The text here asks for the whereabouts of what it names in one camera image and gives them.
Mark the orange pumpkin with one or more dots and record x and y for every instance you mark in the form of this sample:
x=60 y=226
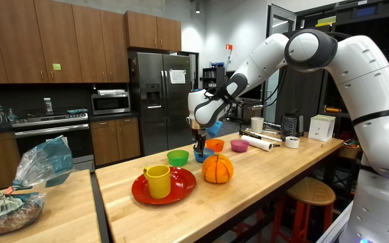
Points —
x=218 y=169

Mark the paper towel roll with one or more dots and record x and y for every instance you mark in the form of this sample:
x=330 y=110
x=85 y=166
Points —
x=258 y=143

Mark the white mug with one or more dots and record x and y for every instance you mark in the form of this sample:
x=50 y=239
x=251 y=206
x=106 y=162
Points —
x=292 y=142

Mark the black refrigerator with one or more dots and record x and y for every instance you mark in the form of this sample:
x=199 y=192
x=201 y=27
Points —
x=160 y=87

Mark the silver microwave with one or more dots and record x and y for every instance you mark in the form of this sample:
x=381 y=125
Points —
x=111 y=104

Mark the yellow mug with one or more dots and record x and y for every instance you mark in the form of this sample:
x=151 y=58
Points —
x=158 y=180

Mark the black oven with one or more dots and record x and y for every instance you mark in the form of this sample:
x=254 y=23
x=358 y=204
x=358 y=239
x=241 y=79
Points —
x=74 y=127

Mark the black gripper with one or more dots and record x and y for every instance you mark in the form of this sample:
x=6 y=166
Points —
x=199 y=139

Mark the orange bowl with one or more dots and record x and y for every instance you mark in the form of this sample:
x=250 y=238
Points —
x=216 y=145

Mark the wooden stool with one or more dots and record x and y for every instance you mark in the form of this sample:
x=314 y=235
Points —
x=307 y=193

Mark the plastic bag with contents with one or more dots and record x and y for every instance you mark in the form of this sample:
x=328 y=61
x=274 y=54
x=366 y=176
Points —
x=47 y=164

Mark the wooden upper cabinets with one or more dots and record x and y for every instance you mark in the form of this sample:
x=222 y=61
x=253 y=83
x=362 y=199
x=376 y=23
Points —
x=45 y=41

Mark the red plate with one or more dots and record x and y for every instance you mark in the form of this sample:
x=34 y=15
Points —
x=183 y=184

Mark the green bowl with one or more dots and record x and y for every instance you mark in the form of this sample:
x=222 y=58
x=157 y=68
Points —
x=177 y=158

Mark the dark water jug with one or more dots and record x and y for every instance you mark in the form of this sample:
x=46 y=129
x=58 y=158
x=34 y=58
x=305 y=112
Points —
x=289 y=125

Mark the white box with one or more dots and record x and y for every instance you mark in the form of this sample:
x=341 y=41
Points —
x=322 y=127

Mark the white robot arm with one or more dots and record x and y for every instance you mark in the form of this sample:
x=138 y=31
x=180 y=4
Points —
x=361 y=75

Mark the pink bowl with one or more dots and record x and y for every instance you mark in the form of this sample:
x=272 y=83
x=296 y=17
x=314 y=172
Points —
x=239 y=146

